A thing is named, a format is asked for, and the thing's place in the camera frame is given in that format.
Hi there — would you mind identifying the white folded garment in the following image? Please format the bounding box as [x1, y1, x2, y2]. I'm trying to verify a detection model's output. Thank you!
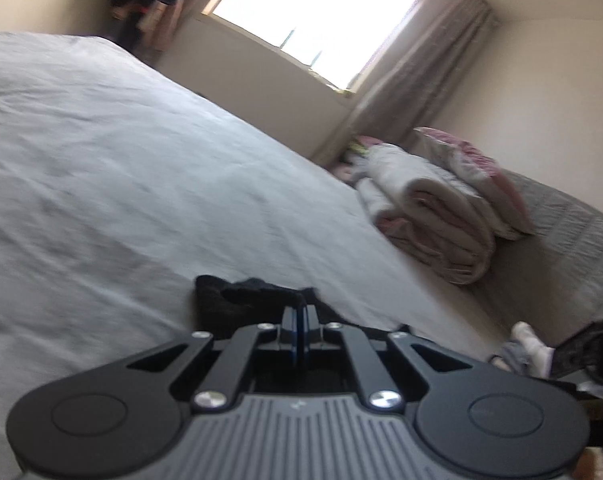
[510, 321, 553, 376]

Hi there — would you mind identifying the window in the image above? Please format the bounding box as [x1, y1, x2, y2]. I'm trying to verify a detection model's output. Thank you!
[202, 0, 429, 93]

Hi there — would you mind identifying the black garment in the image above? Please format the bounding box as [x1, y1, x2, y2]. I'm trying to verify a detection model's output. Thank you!
[196, 275, 412, 356]

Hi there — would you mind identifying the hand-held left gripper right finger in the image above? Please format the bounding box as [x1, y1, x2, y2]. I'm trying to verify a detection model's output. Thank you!
[302, 304, 482, 414]

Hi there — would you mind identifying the grey folded garment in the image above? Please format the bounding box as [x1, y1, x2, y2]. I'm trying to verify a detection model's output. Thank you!
[489, 342, 532, 372]

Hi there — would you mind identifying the bed with white sheet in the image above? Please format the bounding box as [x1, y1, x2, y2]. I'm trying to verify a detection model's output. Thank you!
[0, 30, 603, 480]

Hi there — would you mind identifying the beige curtain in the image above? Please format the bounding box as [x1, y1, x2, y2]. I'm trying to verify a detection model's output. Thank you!
[311, 0, 497, 166]

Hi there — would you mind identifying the folded grey pink quilt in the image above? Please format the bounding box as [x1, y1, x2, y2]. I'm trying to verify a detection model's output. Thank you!
[354, 142, 497, 286]

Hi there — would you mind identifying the grey quilted headboard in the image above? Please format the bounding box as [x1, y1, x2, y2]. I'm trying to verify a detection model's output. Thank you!
[481, 167, 603, 356]

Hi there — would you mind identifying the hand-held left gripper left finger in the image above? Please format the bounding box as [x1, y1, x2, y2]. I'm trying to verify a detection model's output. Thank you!
[116, 305, 302, 414]

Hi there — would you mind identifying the plastic-wrapped pink white bedding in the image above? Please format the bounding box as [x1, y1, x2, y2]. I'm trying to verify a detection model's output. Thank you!
[412, 126, 537, 241]

